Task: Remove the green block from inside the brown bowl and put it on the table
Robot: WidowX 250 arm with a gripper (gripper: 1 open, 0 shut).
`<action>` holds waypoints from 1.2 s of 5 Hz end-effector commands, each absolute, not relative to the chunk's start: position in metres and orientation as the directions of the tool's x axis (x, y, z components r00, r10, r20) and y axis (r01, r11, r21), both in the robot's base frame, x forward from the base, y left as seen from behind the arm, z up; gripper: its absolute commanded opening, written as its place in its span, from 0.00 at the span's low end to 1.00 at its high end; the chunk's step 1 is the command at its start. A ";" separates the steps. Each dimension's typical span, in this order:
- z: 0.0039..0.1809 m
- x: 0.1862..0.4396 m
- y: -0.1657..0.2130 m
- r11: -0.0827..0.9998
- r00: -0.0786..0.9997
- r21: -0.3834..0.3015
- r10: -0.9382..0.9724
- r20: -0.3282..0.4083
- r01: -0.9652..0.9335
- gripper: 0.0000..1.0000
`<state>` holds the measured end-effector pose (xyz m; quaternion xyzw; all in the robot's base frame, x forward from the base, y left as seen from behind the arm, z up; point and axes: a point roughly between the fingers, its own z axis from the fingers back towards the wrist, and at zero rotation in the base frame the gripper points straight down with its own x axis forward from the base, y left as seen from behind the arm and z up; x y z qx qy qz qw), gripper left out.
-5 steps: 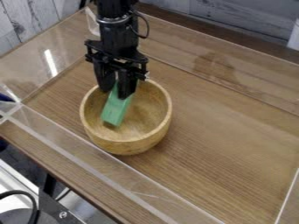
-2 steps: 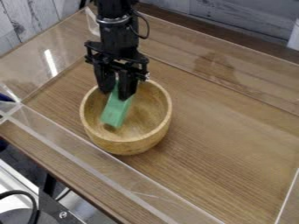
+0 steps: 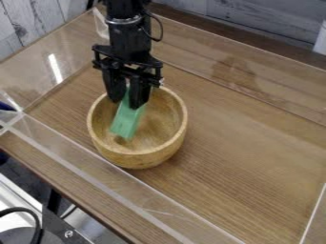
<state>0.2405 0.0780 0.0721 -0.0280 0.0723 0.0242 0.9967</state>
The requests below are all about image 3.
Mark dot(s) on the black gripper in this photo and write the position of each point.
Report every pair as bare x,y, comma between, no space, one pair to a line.
125,59

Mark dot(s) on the green rectangular block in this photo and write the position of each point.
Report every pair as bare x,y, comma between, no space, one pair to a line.
127,119

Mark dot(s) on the brown wooden bowl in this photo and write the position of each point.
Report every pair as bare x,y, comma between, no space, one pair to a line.
159,134

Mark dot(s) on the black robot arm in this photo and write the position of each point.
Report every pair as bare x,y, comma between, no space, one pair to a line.
124,9

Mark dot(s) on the black table leg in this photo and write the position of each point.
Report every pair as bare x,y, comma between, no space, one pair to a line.
53,202

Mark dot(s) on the clear acrylic enclosure wall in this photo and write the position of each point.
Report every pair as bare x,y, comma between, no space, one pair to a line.
195,148

